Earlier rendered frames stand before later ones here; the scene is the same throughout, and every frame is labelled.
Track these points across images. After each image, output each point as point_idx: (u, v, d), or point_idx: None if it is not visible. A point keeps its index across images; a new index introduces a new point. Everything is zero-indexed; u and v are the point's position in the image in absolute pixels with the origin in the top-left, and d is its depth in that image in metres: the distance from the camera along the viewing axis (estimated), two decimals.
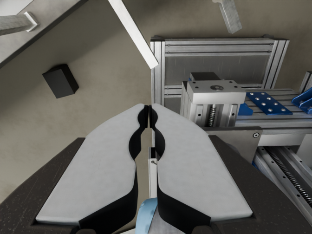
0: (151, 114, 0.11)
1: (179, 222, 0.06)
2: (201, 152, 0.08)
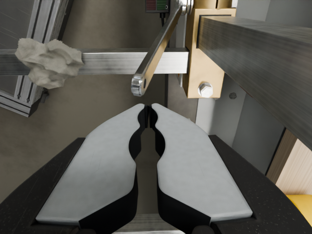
0: (151, 114, 0.11)
1: (179, 222, 0.06)
2: (201, 152, 0.08)
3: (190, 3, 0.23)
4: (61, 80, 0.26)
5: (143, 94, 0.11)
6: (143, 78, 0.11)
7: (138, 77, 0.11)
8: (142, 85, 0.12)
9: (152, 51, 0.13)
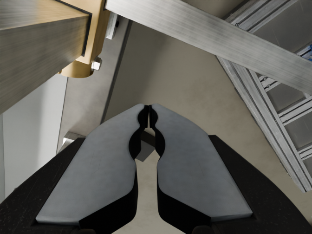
0: (151, 114, 0.11)
1: (179, 222, 0.06)
2: (201, 152, 0.08)
3: None
4: None
5: None
6: None
7: None
8: None
9: None
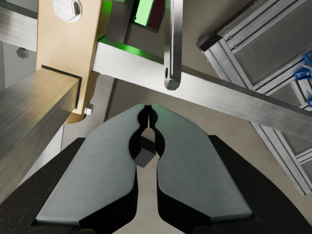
0: (151, 114, 0.11)
1: (179, 222, 0.06)
2: (201, 152, 0.08)
3: None
4: None
5: (169, 79, 0.09)
6: (164, 79, 0.10)
7: (167, 83, 0.10)
8: (178, 54, 0.09)
9: (168, 26, 0.10)
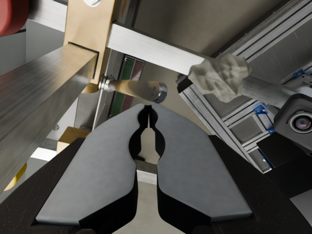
0: (151, 114, 0.11)
1: (179, 222, 0.06)
2: (201, 152, 0.08)
3: (101, 83, 0.27)
4: (224, 60, 0.25)
5: (159, 83, 0.12)
6: (152, 98, 0.12)
7: (156, 102, 0.12)
8: (157, 82, 0.13)
9: (139, 98, 0.15)
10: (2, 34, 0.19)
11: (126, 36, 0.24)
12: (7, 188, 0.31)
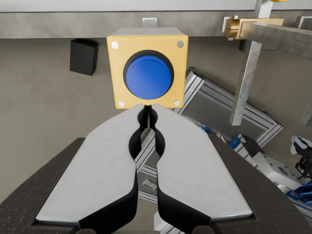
0: (151, 114, 0.11)
1: (179, 222, 0.06)
2: (201, 152, 0.08)
3: None
4: None
5: None
6: None
7: None
8: None
9: None
10: None
11: None
12: None
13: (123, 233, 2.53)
